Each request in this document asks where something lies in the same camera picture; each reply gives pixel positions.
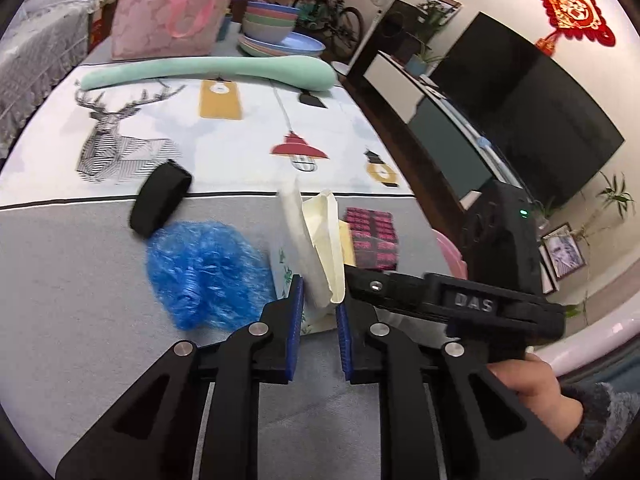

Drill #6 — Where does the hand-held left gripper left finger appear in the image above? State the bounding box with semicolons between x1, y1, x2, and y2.
55;274;306;480

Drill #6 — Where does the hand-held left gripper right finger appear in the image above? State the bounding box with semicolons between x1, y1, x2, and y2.
336;295;586;480

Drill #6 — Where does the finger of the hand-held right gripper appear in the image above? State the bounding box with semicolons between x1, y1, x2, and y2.
345;265;442;320

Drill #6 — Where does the pink waste bin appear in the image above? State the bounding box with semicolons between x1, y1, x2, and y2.
432;229;468;281

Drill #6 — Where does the green-labelled white food package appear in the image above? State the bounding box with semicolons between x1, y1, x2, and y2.
269;177;358;336

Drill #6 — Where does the person's right forearm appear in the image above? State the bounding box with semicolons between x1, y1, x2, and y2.
562;382;640;476

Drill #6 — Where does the person's right hand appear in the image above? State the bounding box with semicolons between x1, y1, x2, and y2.
487;352;584;444

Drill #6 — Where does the black and pink packet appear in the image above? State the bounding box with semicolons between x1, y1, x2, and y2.
344;206;401;272

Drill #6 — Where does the blue plastic shoe cover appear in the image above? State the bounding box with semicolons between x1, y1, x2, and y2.
145;220;277;332

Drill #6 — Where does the grey rod with blue end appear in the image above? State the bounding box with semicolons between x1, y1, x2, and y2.
462;117;523;188

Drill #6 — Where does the white round object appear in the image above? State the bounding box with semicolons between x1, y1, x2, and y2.
542;302;640;377

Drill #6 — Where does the small bamboo plant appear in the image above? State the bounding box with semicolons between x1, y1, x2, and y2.
575;170;637;243

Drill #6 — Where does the black television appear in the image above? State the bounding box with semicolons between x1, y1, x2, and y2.
429;10;627;209

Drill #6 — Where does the white and green television cabinet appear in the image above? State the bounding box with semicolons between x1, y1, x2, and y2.
362;50;561;297

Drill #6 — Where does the black band roll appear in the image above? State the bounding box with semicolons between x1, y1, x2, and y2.
129;160;193;239

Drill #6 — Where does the white deer printed mat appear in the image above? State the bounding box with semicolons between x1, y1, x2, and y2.
0;62;416;209

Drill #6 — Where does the potted green plant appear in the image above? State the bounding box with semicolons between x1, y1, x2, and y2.
404;0;446;79

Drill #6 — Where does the grey table mat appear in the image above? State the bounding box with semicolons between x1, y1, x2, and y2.
0;42;451;476

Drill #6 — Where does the black speaker box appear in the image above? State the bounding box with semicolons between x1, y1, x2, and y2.
347;0;428;77

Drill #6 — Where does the framed picture behind plant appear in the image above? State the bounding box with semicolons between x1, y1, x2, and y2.
425;0;463;27

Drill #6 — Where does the mint green long pillow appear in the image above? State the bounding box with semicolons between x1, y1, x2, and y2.
80;55;339;94

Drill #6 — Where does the bicycle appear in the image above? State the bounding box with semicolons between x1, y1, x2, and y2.
294;0;366;57

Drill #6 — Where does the stack of pastel bowls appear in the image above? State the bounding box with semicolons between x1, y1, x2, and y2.
242;0;302;45

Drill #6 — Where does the pink gift bag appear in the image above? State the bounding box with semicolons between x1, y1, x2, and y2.
110;0;239;62

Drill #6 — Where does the sofa with grey quilted cover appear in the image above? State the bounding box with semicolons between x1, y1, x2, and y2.
0;0;117;161

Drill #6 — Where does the dark photo frame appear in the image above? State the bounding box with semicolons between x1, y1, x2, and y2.
539;222;587;282

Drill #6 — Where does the red knot wall ornament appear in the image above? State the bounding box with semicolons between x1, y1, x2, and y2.
531;0;617;52

